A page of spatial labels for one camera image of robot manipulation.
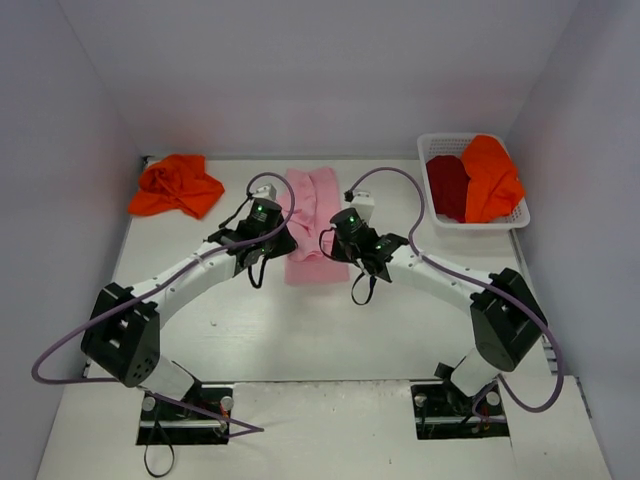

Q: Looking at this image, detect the dark red t shirt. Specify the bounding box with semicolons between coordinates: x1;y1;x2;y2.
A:
426;155;470;223

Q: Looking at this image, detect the white plastic basket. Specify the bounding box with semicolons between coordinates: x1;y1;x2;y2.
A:
417;133;530;230

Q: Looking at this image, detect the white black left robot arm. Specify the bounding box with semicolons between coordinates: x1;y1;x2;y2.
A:
81;198;297;420

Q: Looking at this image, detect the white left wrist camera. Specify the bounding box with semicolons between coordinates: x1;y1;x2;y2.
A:
250;183;277;202

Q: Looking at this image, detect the orange t shirt in basket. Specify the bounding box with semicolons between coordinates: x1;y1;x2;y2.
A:
461;135;525;223

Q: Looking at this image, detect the orange t shirt on table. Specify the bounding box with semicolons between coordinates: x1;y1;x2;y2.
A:
128;154;225;220

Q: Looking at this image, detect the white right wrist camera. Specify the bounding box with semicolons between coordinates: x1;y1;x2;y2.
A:
344;189;375;223

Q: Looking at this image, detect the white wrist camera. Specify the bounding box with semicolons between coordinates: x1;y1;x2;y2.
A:
250;183;277;202
344;189;375;223

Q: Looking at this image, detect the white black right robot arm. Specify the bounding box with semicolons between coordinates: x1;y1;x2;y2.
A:
330;208;548;412

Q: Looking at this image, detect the pink t shirt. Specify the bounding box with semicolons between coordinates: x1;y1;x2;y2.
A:
277;167;349;287

